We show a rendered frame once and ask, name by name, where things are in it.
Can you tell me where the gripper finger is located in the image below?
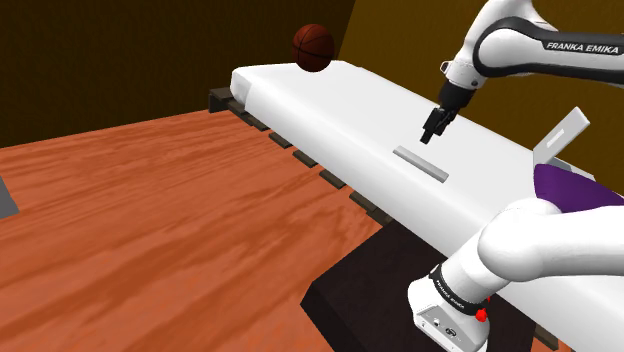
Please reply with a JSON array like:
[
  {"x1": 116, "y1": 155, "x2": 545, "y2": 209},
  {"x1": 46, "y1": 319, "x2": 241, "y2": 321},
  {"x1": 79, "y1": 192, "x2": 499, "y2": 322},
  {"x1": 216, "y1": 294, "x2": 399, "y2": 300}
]
[
  {"x1": 419, "y1": 108, "x2": 442, "y2": 146},
  {"x1": 433, "y1": 109, "x2": 460, "y2": 137}
]

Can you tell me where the grey flat bar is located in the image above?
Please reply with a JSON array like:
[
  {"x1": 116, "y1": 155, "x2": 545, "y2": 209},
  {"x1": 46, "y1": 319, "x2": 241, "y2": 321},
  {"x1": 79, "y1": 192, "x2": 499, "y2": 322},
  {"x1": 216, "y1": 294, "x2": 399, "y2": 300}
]
[{"x1": 392, "y1": 145, "x2": 450, "y2": 184}]

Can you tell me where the grey open laptop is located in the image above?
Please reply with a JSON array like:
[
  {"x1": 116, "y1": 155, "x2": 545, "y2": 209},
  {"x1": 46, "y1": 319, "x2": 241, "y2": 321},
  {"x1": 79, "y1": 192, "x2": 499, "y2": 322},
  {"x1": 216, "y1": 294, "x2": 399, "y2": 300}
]
[{"x1": 531, "y1": 106, "x2": 597, "y2": 182}]

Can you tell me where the brown basketball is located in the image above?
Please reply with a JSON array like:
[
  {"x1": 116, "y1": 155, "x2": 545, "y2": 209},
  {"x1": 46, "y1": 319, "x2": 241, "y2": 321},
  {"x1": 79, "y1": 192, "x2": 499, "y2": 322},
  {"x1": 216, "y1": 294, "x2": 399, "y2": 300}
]
[{"x1": 291, "y1": 23, "x2": 337, "y2": 74}]

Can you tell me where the purple pillow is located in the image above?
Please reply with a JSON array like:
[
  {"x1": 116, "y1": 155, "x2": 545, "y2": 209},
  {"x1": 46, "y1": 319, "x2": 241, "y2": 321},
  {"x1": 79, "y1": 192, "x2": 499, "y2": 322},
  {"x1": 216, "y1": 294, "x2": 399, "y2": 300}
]
[{"x1": 533, "y1": 163, "x2": 624, "y2": 215}]

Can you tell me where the dark robot stand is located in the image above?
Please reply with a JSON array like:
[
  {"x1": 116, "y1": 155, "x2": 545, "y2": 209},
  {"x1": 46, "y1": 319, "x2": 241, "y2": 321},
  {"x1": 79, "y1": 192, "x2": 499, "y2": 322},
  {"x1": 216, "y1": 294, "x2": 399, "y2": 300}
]
[{"x1": 299, "y1": 221, "x2": 538, "y2": 352}]

